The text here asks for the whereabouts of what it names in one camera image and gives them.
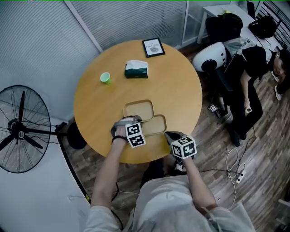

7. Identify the black floor cable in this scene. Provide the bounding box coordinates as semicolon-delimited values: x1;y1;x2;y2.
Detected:
198;168;241;177

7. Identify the person's left forearm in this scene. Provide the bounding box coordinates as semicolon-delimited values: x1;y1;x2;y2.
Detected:
90;135;128;208

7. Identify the black wristband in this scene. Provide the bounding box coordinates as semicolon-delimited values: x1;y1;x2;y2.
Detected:
111;135;128;144

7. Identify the person's right forearm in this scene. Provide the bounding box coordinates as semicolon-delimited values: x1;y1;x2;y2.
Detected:
182;157;218;214

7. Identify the black backpack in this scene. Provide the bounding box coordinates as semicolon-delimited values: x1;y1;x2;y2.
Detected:
247;15;277;39

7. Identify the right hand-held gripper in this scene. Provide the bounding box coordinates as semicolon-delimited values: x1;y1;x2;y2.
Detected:
164;130;197;171

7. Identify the person's left hand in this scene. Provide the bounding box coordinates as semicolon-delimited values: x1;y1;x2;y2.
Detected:
115;126;128;137

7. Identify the dark green tissue box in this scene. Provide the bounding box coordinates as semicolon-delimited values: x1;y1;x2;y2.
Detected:
124;59;150;79

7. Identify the green paper cup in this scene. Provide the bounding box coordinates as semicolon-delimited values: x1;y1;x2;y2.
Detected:
100;72;112;86

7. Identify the black standing fan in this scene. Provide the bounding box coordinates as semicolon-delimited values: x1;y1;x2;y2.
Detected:
0;85;88;174

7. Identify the coiled white cable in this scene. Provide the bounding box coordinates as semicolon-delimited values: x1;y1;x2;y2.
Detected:
226;147;247;210

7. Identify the white shell office chair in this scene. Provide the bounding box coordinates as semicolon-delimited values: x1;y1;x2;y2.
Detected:
192;41;234;118

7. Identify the white power strip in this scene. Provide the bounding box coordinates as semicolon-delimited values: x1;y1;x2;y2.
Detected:
235;169;247;184

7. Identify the person's light grey shirt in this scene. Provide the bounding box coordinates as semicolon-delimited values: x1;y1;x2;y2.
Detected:
83;176;256;232

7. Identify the spare hand-held gripper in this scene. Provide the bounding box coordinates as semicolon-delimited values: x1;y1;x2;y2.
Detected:
208;103;222;119

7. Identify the black picture frame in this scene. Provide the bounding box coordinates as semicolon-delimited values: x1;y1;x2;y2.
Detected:
141;37;166;58

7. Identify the black mesh office chair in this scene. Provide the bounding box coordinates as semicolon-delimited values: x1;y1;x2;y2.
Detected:
205;13;244;46

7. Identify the white desk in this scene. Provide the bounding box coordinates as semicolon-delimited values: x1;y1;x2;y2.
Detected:
196;4;285;54

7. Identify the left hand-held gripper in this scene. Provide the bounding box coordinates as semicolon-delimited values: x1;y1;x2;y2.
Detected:
110;115;146;148

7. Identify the person's shoe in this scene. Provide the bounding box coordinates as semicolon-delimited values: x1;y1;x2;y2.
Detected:
174;158;187;172

